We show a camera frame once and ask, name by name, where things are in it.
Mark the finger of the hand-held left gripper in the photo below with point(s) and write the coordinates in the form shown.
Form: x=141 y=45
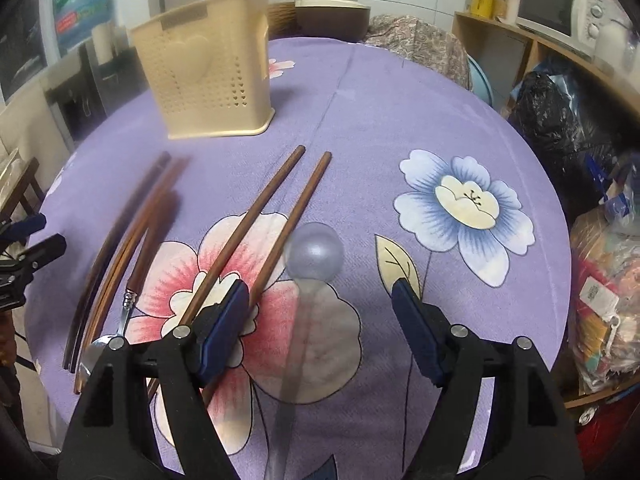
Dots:
x=27 y=223
x=42 y=250

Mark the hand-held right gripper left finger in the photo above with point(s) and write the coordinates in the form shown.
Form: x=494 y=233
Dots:
x=227 y=330

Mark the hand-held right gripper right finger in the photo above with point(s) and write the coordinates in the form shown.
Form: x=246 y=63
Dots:
x=417 y=330

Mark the beige perforated utensil holder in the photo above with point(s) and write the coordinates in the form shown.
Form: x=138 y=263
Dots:
x=200 y=75

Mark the water dispenser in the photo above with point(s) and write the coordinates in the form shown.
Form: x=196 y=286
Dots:
x=95 y=95

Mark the window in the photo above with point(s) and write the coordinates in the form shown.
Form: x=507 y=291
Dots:
x=25 y=50

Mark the colourful stuffed plastic bag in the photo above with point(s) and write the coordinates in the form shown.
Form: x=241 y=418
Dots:
x=600 y=280

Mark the purple floral tablecloth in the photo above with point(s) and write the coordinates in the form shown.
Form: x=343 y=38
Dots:
x=400 y=125

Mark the blue water jug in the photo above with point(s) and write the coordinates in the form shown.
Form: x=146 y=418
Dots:
x=80 y=5

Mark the black plastic bag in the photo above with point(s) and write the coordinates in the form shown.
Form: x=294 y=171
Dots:
x=550 y=125

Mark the light blue basin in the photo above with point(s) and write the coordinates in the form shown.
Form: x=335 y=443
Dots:
x=482 y=85

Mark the floral cloth cover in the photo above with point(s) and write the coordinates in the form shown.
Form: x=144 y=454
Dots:
x=415 y=40

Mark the wooden shelf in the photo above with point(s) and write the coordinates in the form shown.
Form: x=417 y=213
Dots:
x=500 y=35

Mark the wicker basket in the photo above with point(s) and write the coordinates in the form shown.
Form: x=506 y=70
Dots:
x=282 y=20

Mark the brown rice cooker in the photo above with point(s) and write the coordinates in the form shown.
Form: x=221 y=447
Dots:
x=325 y=20

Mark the white microwave oven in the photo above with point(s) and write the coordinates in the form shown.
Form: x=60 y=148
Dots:
x=550 y=10

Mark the white kettle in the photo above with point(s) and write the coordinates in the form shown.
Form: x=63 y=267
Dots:
x=612 y=42

